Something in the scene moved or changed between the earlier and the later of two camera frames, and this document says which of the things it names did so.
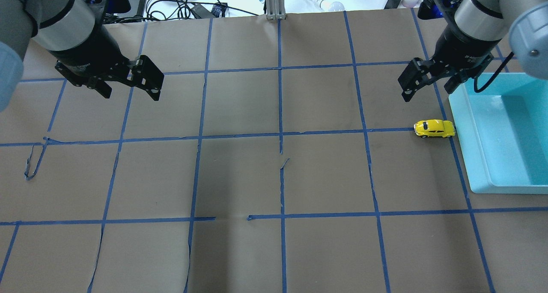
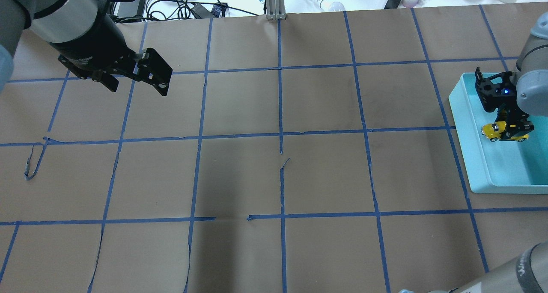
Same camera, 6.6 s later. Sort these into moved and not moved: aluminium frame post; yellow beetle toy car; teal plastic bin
Moved: yellow beetle toy car
Not moved: teal plastic bin; aluminium frame post
